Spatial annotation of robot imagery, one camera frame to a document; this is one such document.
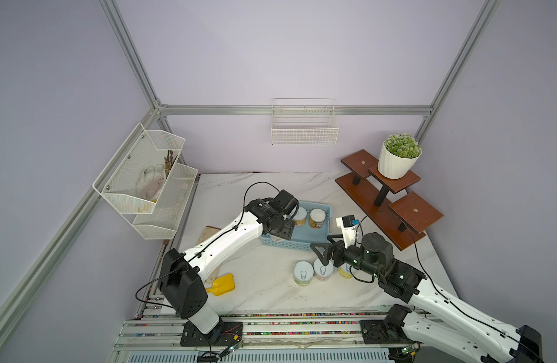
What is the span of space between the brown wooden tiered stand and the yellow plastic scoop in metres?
0.68

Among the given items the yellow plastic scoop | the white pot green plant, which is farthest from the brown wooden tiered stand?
the yellow plastic scoop

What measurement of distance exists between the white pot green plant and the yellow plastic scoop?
29.3 inches

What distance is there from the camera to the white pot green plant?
31.8 inches

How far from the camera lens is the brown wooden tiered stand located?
87 centimetres

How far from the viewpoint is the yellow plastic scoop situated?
2.75ft

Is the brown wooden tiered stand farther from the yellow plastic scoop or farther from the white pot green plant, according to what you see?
the yellow plastic scoop
